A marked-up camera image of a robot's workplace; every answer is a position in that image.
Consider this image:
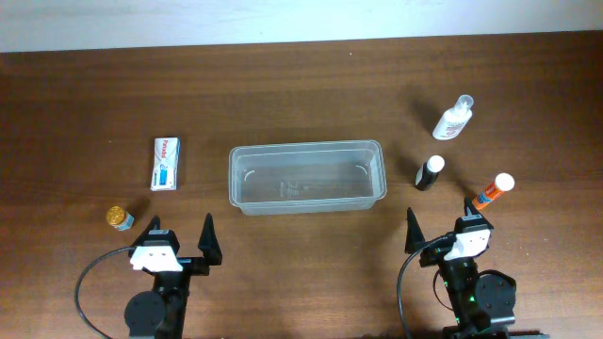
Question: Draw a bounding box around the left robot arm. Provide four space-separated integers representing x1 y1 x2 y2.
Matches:
124 214 222 338

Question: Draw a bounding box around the dark bottle white cap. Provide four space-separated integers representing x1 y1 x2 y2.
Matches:
415 155 445 191

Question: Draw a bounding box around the small gold-lid jar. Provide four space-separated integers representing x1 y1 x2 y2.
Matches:
106 206 135 232

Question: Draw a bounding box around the white spray bottle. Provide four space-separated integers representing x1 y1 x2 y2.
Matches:
432 94 474 140

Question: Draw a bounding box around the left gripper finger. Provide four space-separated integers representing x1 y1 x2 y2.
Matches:
198 213 222 265
134 216 160 246

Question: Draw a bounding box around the clear plastic container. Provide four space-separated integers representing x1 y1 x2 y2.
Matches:
228 139 387 216

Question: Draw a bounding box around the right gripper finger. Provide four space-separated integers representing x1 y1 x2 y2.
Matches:
404 207 426 253
464 198 481 218

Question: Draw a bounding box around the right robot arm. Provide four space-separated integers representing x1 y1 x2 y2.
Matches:
397 199 516 339

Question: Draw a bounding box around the orange tube white cap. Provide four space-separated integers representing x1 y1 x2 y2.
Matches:
472 172 515 210

